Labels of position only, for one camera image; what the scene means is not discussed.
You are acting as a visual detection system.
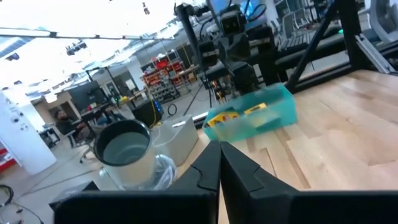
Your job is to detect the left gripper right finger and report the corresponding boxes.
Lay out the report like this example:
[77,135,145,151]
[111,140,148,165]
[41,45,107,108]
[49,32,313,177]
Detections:
[220,141,298,224]

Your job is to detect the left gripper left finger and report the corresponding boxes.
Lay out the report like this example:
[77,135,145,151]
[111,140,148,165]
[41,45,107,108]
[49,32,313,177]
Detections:
[169,140,222,224]

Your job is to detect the yellow green card box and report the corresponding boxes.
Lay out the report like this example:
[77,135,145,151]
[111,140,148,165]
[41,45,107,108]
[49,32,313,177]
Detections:
[244,102,268,115]

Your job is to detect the yellow Crayola crayon box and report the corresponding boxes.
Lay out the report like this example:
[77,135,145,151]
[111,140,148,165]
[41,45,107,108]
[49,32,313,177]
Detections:
[206,111,241,128]

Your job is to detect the white plastic bin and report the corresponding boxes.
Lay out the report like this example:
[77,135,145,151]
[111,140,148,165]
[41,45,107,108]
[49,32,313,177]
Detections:
[150,114,200,167]

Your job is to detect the translucent teal green bin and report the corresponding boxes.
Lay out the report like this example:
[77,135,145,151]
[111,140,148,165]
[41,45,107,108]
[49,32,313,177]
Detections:
[201,83,299,143]

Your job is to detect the parts bin shelf rack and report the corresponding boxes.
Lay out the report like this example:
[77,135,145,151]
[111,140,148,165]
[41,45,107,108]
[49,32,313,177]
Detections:
[141,57,189,103]

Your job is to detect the white spotlight lamp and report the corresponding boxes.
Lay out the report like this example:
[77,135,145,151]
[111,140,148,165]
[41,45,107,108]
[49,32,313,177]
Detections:
[93,119,157,190]

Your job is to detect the black computer tower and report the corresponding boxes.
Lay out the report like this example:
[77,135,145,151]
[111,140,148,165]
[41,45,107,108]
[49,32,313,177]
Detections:
[132,99,165,128]

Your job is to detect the black flat screen monitor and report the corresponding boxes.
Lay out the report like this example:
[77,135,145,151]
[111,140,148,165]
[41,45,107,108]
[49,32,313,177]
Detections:
[67,80,109,112]

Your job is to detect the person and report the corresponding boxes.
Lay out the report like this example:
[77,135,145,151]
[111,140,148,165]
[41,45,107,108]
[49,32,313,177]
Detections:
[54,109,94,144]

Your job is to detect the white plastic chair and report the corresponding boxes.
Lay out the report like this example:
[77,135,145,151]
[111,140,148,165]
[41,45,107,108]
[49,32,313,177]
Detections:
[369,0,398,44]

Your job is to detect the black hanging spotlight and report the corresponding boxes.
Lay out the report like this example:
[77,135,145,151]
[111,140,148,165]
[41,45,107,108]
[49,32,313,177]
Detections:
[65,40,88,57]

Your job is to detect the white cabinet machine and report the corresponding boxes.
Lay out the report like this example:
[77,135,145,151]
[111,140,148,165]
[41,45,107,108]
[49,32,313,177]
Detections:
[0,90,57,175]

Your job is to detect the white coiled lamp cable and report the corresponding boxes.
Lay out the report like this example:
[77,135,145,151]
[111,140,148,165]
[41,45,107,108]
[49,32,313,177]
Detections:
[151,154,178,190]

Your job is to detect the black floor cable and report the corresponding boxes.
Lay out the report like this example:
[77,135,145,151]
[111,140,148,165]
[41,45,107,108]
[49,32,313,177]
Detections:
[0,184,45,224]

